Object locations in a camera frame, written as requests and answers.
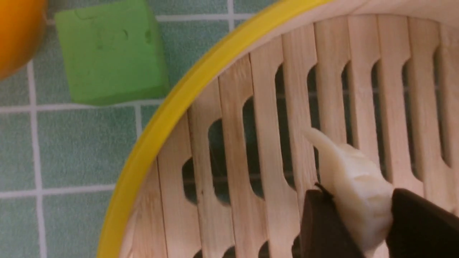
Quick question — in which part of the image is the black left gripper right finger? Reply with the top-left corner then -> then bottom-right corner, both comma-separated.
386,188 -> 459,258

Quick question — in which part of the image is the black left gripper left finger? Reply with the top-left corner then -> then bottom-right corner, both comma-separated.
300,183 -> 364,258

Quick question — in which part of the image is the white dumpling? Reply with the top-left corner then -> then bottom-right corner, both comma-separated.
303,128 -> 394,258

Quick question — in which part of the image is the bamboo steamer tray yellow rim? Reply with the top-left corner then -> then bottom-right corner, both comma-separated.
96,0 -> 459,258

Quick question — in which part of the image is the green foam cube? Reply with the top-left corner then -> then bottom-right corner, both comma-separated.
55,0 -> 171,106

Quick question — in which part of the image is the orange toy pear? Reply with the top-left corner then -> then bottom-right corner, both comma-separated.
0,0 -> 48,80

